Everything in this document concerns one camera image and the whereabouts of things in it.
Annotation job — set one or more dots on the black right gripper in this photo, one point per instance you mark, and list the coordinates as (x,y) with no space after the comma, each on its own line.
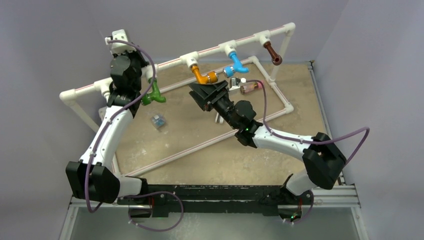
(204,92)

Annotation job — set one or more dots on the orange faucet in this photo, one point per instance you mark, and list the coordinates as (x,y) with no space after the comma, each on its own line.
(209,78)

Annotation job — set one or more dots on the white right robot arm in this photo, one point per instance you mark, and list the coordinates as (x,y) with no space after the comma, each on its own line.
(322,159)

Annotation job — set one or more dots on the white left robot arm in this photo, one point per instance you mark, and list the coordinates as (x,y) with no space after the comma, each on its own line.
(91,178)

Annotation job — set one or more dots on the white rectangular block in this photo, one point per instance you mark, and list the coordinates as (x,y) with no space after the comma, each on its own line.
(219,119)

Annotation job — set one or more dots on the blue faucet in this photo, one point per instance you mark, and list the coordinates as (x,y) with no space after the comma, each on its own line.
(236,67)

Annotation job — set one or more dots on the brown pink-capped tube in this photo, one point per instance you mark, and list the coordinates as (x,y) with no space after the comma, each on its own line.
(250,87)

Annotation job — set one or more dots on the green faucet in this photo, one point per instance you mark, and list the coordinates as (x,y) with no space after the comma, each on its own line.
(154,95)

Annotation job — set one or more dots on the clear blue plastic packet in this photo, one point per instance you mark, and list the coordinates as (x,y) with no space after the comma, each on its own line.
(158,121)

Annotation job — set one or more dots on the brown faucet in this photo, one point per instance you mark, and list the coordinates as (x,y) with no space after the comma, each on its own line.
(276,59)

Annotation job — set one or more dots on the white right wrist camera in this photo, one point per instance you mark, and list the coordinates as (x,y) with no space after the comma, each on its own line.
(235,83)

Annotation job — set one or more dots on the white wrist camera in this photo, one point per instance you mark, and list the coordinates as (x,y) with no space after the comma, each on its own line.
(235,83)
(114,42)

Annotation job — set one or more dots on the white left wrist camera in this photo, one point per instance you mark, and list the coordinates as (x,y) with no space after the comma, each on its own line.
(114,42)

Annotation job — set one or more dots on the white PVC pipe frame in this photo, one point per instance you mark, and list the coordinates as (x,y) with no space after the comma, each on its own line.
(186,136)

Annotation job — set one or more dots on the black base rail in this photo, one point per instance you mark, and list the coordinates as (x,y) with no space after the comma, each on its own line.
(267,200)

